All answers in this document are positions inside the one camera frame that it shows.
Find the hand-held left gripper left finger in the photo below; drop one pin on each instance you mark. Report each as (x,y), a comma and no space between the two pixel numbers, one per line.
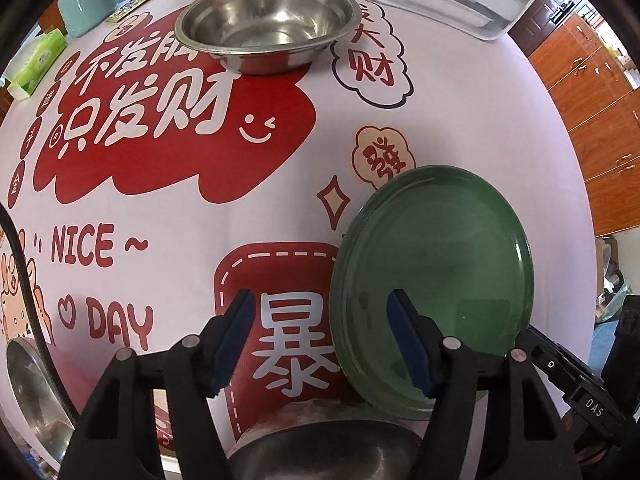
(232,342)

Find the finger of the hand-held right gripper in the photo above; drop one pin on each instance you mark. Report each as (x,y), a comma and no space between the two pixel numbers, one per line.
(555,362)

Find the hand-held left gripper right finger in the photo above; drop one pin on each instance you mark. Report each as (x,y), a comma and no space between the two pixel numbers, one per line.
(410,347)

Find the green plate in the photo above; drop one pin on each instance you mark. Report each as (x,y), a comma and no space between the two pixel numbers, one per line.
(440,250)

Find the steel bowl pink exterior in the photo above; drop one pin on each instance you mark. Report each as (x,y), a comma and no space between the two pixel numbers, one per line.
(32,395)
(325,452)

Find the wide steel bowl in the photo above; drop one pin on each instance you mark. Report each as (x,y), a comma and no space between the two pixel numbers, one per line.
(265,20)

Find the printed pink tablecloth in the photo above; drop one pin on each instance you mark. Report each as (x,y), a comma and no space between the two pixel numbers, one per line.
(250,175)

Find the wooden wardrobe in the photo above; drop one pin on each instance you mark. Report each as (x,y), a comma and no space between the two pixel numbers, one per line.
(590,100)

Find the green tissue pack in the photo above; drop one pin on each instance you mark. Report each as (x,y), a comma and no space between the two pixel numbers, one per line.
(37,62)

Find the patterned coaster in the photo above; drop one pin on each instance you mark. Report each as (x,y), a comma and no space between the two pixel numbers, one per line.
(137,5)

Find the green canister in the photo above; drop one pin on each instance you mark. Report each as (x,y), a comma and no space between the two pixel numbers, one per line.
(87,5)

